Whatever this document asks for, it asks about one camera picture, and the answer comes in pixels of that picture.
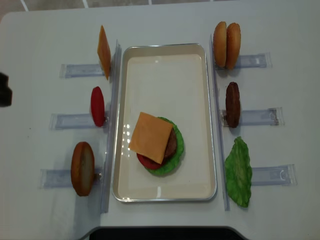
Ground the brown patty on tray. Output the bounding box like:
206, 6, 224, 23
163, 129, 177, 160

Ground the red tomato on tray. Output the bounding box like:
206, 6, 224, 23
136, 153, 162, 170

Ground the clear left long rail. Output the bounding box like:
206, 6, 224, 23
100, 41, 122, 214

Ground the clear right patty track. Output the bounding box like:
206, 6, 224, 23
219, 107, 285, 127

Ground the clear long rail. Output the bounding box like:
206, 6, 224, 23
210, 33, 230, 211
100, 41, 122, 214

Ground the clear bun holder track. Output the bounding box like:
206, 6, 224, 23
38, 168, 105, 189

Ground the orange cheese slice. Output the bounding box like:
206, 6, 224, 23
97, 25, 112, 80
128, 112, 173, 164

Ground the clear right lettuce track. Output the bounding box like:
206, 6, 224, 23
251, 164, 297, 186

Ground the standing brown meat patty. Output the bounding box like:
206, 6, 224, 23
225, 82, 241, 128

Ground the standing green lettuce leaf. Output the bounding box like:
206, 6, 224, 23
224, 136, 253, 208

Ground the black base at table edge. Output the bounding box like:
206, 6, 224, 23
89, 227, 244, 240

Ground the standing orange cheese slice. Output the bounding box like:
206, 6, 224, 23
97, 25, 112, 80

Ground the clear tomato holder track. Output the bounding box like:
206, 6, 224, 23
49, 113, 98, 130

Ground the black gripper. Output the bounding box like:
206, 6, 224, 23
0, 72, 13, 107

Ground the standing bun slice left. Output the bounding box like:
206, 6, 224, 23
70, 141, 95, 197

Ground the standing bun top inner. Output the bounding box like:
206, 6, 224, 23
225, 22, 241, 70

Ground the standing red tomato slice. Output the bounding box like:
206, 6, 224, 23
90, 86, 106, 127

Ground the clear right long rail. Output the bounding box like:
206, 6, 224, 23
210, 33, 230, 211

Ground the white metal tray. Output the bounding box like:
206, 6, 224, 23
112, 43, 217, 203

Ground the clear right bun track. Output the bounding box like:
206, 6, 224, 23
233, 52, 273, 70

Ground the green lettuce on tray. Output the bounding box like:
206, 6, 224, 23
144, 117, 184, 176

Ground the clear cheese holder track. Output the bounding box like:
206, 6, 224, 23
59, 64, 105, 79

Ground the standing bun top outer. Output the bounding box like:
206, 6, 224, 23
212, 21, 227, 68

